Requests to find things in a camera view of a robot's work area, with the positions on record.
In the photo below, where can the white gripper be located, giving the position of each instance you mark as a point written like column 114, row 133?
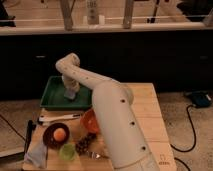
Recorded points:
column 70, row 84

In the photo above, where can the blue grey sponge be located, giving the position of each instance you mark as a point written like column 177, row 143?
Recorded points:
column 70, row 94

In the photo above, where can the green plastic tray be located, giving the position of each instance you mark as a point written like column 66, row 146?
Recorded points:
column 53, row 98

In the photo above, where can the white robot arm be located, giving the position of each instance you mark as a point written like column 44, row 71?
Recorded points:
column 111, row 102

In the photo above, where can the orange bowl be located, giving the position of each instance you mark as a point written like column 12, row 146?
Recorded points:
column 89, row 122

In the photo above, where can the orange round fruit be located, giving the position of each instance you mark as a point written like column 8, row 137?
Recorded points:
column 59, row 134

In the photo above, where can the dark red plate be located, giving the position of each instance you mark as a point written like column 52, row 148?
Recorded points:
column 48, row 135

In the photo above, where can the bunch of dark grapes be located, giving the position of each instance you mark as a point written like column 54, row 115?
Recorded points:
column 83, row 144

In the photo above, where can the small green cup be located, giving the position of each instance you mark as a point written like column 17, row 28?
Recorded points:
column 67, row 152

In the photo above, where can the silver fork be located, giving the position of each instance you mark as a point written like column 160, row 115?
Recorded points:
column 95, row 155

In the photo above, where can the grey folded cloth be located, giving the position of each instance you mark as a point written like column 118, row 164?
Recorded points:
column 37, row 156

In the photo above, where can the dark blue floor device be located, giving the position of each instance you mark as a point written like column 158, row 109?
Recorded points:
column 199, row 99

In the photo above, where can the white long-handled tool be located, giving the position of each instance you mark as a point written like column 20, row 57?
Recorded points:
column 55, row 118

